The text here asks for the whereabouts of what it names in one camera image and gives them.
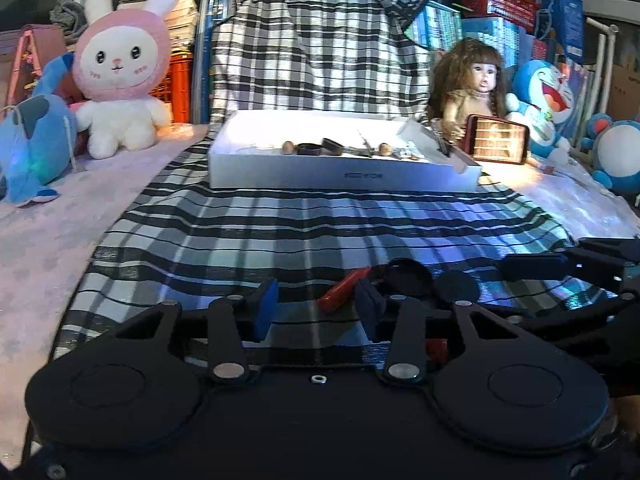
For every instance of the grey cloth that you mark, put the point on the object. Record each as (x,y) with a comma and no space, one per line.
(67,15)

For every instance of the red plastic basket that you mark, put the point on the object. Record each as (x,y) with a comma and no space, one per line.
(505,2)

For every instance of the brown cardboard box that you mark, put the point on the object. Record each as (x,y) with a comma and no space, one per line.
(625,90)

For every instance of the pink rabbit plush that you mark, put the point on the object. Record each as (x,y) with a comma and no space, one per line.
(120,75)

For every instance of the row of blue books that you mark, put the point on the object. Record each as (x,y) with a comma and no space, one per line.
(205,50)

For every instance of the black white plaid cloth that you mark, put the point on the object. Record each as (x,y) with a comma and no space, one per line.
(300,220)

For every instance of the blue cardboard box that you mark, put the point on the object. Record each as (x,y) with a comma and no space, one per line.
(570,25)

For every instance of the small metal trinket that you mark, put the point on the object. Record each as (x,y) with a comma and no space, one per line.
(409,152)

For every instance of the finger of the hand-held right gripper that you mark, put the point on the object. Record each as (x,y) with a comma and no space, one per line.
(565,317)
(535,265)

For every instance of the blue plush toy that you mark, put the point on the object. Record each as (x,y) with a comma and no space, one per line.
(35,145)

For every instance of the row of teal books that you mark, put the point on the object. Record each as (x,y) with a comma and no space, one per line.
(440,25)

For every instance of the white pipe rack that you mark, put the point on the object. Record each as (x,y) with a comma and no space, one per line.
(602,60)

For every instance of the walnut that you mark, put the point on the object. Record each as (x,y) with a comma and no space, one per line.
(384,149)
(288,147)

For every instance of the blue cat plush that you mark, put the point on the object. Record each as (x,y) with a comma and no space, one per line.
(620,155)
(545,90)

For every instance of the thin metal rod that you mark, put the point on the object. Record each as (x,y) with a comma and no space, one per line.
(366,144)

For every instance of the white cardboard box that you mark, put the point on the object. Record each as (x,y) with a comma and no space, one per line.
(325,177)

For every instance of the black round lid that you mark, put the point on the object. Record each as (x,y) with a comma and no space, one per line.
(407,277)
(457,287)

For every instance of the long-haired doll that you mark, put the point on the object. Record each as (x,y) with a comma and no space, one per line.
(480,75)

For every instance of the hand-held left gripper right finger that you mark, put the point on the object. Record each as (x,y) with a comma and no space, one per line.
(367,305)

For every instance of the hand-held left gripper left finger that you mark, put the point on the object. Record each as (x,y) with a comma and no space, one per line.
(265,305)

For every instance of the pink toy house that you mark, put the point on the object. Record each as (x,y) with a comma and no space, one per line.
(35,50)

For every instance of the stack of pale books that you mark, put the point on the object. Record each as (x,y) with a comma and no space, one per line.
(185,10)

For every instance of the red plastic crate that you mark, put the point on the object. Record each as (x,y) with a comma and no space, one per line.
(177,85)

